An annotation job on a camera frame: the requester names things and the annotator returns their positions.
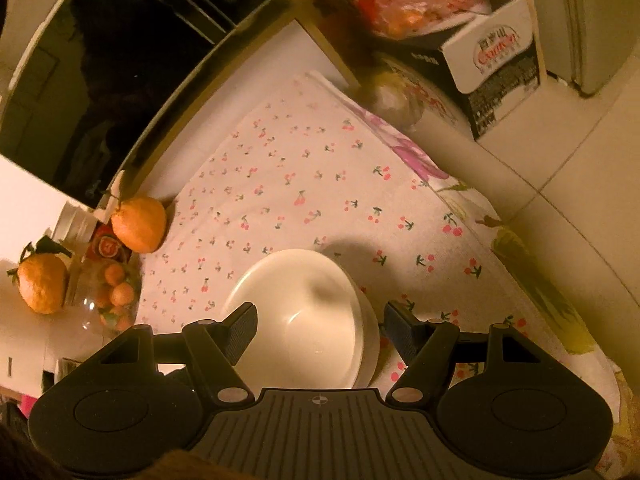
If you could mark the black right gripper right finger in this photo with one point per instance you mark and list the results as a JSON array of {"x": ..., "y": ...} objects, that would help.
[{"x": 426, "y": 348}]

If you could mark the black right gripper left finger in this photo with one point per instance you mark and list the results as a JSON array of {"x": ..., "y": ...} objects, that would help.
[{"x": 213, "y": 349}]

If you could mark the large cream bowl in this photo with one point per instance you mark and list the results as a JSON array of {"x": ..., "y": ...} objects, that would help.
[{"x": 307, "y": 323}]

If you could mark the white bowl with spout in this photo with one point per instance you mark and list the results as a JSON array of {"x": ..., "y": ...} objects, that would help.
[{"x": 369, "y": 337}]

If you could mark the white Changhong air fryer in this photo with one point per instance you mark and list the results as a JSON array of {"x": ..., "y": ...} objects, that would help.
[{"x": 32, "y": 344}]

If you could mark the glass jar of kumquats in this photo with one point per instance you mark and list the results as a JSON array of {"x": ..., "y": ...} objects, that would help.
[{"x": 107, "y": 284}]

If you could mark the orange citrus on table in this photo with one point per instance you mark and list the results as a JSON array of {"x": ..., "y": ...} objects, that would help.
[{"x": 139, "y": 222}]

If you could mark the large orange citrus on jar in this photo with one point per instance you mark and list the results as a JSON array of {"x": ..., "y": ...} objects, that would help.
[{"x": 42, "y": 274}]

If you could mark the stack of white cups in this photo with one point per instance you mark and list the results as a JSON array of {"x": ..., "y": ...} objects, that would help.
[{"x": 75, "y": 225}]

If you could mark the cherry print tablecloth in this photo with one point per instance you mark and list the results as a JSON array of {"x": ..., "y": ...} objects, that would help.
[{"x": 253, "y": 197}]

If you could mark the white Ganten cardboard box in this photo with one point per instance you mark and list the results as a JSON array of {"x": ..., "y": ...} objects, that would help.
[{"x": 473, "y": 69}]

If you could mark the black microwave oven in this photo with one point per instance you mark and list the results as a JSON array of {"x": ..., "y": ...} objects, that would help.
[{"x": 99, "y": 75}]

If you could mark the white refrigerator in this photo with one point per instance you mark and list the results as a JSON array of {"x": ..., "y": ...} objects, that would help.
[{"x": 586, "y": 42}]

